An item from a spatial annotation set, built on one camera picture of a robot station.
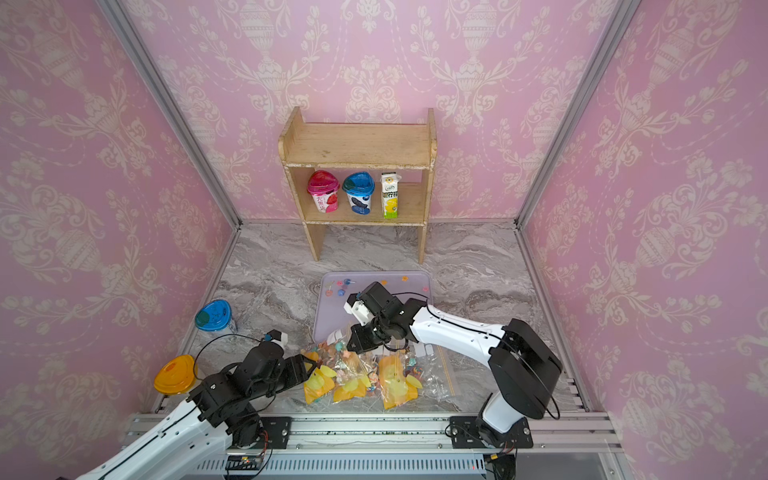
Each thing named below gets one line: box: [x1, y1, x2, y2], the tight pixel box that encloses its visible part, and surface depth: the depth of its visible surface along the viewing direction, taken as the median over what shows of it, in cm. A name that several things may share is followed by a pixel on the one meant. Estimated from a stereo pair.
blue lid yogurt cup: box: [342, 171, 375, 215], surface depth 90 cm
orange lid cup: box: [154, 354, 196, 395], surface depth 76 cm
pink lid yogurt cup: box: [306, 170, 340, 213], surface depth 91 cm
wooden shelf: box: [278, 106, 438, 264], surface depth 84 cm
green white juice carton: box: [380, 172, 402, 219], surface depth 87 cm
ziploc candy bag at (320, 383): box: [301, 330, 339, 405], surface depth 81 cm
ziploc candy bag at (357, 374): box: [332, 342, 379, 403], surface depth 80 cm
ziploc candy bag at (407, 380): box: [376, 346, 463, 411], surface depth 81 cm
